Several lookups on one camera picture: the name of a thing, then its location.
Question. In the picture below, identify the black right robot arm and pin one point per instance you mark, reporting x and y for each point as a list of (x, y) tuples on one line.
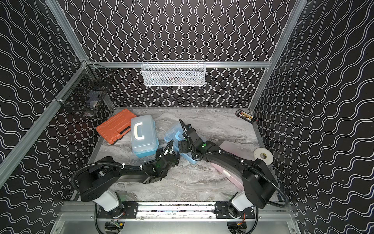
[(259, 186)]

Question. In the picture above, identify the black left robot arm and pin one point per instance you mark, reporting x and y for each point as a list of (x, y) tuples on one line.
[(93, 181)]

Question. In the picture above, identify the white tape roll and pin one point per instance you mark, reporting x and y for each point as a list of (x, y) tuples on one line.
[(263, 154)]

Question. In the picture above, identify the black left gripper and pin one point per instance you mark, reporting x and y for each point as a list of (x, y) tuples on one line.
[(167, 156)]

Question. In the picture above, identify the white wire mesh basket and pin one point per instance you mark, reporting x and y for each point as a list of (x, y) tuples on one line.
[(173, 72)]

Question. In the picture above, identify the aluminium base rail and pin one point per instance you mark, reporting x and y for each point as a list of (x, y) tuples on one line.
[(194, 211)]

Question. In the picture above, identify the screwdriver bit holder box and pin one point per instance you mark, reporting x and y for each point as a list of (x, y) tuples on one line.
[(245, 116)]

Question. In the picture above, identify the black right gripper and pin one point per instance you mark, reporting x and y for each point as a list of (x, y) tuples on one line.
[(182, 146)]

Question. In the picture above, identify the red plastic tool case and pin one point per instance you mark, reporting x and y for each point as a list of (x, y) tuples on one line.
[(116, 127)]

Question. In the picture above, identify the black wire basket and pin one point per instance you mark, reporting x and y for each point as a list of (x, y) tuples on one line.
[(84, 98)]

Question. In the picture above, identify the pink toolbox with clear lid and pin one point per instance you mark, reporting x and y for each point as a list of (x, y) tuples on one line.
[(229, 167)]

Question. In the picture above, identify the blue toolbox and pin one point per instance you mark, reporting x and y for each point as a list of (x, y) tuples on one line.
[(175, 133), (144, 141)]

